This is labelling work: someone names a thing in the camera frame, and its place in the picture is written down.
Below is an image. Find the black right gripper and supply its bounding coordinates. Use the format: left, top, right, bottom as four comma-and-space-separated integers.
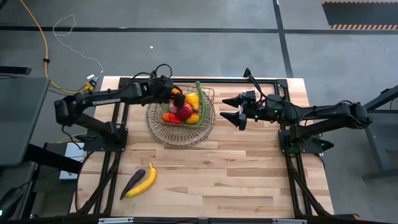
220, 90, 265, 131

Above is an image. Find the dark red apple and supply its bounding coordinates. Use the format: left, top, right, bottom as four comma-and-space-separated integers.
176, 102, 194, 121

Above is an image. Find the green long beans bundle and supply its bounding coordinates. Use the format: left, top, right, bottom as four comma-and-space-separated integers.
160, 80, 208, 128

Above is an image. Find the slim purple eggplant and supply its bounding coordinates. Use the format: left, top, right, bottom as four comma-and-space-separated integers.
119, 169, 146, 201

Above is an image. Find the yellow banana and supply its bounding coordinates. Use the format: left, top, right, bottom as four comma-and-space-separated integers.
124, 162, 158, 199

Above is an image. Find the white paper sheet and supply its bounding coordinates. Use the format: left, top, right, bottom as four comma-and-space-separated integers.
58, 142, 87, 180

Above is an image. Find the black desk beam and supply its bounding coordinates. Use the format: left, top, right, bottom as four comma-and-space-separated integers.
24, 144, 84, 175

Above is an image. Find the grey desk top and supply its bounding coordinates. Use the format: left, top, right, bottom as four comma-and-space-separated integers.
0, 77, 50, 166

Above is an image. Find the flat black bar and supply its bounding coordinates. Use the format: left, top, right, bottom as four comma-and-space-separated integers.
0, 66, 32, 75

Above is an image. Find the dark mat with hazard stripes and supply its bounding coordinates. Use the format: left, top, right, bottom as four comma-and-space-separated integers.
322, 0, 398, 31

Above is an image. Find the black computer mouse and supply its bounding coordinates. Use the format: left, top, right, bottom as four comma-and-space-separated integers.
0, 186, 25, 219

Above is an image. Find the black aluminium table frame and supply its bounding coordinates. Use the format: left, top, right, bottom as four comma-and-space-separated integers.
73, 68, 335, 218

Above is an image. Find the thin white cable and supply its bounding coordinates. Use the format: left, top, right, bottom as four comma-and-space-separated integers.
52, 14, 104, 80

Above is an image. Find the silver metal bracket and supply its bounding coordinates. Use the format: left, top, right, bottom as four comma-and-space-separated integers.
272, 218, 308, 224
98, 217, 134, 224

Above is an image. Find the yellow cable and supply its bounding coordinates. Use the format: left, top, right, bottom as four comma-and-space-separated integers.
19, 0, 94, 95

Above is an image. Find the black handle with orange tip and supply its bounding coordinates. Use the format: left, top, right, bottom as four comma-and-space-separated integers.
334, 213, 361, 221

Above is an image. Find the grey metal table frame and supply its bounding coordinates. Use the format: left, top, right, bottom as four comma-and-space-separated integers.
341, 84, 398, 182

